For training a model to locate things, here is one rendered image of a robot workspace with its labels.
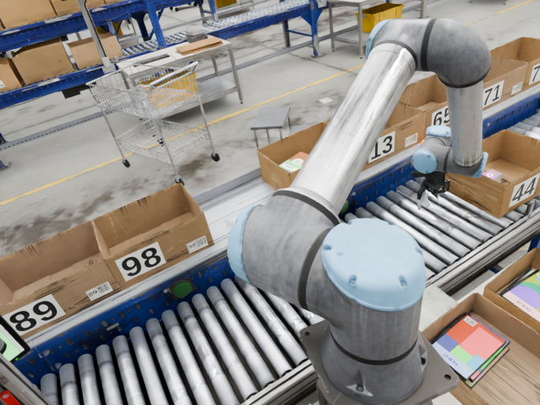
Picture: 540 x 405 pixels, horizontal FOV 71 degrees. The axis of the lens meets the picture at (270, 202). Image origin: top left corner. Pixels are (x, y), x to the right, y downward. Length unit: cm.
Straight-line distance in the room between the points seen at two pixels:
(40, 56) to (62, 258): 399
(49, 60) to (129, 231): 398
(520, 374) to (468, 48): 91
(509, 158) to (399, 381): 166
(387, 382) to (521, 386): 71
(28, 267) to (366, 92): 144
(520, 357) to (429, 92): 156
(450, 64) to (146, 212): 129
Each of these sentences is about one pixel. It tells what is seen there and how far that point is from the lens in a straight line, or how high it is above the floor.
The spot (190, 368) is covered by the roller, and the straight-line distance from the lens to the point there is 142.
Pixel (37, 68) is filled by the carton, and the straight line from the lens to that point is 556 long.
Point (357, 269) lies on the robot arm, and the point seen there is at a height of 149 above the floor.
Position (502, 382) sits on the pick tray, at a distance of 136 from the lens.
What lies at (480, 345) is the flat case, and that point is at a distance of 136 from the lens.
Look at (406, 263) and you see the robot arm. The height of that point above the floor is 149.
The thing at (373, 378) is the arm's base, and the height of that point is 128.
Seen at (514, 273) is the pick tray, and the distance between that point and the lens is 159.
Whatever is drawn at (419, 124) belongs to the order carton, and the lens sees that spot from 203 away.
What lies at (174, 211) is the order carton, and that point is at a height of 92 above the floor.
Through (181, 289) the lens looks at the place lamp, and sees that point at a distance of 155.
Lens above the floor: 190
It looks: 36 degrees down
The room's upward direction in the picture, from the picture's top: 12 degrees counter-clockwise
